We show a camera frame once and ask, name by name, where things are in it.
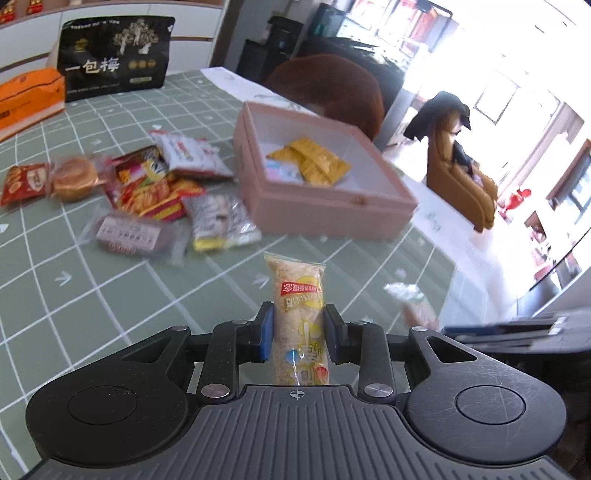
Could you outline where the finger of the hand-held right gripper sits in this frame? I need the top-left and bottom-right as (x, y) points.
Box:
(457, 333), (591, 366)
(442, 310), (591, 343)

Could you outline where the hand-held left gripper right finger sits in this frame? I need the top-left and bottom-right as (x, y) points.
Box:
(323, 304), (482, 407)

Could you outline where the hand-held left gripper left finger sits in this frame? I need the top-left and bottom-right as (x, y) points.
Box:
(121, 302), (278, 402)

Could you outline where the clear rice cracker packet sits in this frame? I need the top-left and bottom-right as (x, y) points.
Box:
(264, 251), (332, 386)

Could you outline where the clear snack packet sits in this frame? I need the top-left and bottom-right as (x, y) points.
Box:
(385, 281), (440, 331)

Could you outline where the white and yellow snack packet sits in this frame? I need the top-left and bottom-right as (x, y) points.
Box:
(182, 193), (262, 252)

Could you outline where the pink cardboard box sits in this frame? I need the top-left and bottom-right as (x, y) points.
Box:
(232, 102), (419, 241)

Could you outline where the brown snack packet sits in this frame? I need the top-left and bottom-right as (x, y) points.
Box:
(90, 210), (190, 267)

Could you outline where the red and yellow snack packet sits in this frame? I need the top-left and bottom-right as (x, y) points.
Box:
(117, 178), (206, 223)

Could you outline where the white snack packet red label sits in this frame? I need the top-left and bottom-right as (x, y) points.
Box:
(150, 130), (204, 155)
(161, 138), (234, 180)

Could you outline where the red noodle snack packet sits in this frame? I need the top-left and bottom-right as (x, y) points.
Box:
(108, 147), (171, 195)

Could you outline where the round bun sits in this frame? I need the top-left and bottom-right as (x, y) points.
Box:
(48, 154), (109, 204)

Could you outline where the red egg snack packet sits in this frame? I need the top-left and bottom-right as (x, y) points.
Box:
(0, 164), (51, 207)

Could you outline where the red ornament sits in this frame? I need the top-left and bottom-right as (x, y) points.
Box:
(501, 188), (532, 217)

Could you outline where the green checked tablecloth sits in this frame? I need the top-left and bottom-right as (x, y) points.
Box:
(0, 69), (459, 467)

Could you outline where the tan chair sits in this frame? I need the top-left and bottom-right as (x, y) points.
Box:
(425, 111), (499, 234)

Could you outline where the pale blue snack packet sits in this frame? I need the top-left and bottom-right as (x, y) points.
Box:
(265, 159), (304, 184)

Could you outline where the large yellow snack packet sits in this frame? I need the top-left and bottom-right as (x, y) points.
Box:
(287, 137), (352, 186)

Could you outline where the small yellow snack packet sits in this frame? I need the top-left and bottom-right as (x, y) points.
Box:
(267, 145), (301, 171)

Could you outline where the black cloth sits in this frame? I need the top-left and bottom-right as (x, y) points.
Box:
(403, 91), (475, 141)

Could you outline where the brown upholstered chair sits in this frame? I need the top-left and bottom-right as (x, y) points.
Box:
(265, 53), (386, 139)

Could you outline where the black cabinet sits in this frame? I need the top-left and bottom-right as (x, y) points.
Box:
(238, 16), (305, 80)

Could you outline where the large black printed bag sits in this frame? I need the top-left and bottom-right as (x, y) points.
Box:
(58, 16), (176, 103)

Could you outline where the orange tissue box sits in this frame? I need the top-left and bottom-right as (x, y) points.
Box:
(0, 68), (66, 141)

